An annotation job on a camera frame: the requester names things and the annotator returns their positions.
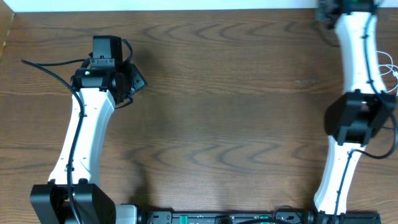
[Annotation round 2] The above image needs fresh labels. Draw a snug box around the wooden side panel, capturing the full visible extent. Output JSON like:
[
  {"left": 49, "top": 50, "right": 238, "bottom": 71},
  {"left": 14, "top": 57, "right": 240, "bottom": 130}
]
[{"left": 0, "top": 0, "right": 14, "bottom": 57}]

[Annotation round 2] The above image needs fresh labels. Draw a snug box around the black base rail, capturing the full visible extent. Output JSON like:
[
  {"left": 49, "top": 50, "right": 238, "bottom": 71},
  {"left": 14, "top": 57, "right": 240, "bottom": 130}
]
[{"left": 136, "top": 208, "right": 382, "bottom": 224}]

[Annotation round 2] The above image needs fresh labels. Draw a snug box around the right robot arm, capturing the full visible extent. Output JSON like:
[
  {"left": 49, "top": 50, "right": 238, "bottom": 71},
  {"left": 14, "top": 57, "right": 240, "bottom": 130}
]
[{"left": 302, "top": 0, "right": 397, "bottom": 223}]

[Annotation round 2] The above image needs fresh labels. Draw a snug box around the white USB cable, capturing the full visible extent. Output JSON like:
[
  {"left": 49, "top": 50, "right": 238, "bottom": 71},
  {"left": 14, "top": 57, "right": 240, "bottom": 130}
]
[{"left": 375, "top": 50, "right": 398, "bottom": 94}]

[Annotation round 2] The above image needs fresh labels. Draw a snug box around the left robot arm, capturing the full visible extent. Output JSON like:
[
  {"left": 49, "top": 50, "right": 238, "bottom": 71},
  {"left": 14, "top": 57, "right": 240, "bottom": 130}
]
[{"left": 30, "top": 35, "right": 147, "bottom": 223}]

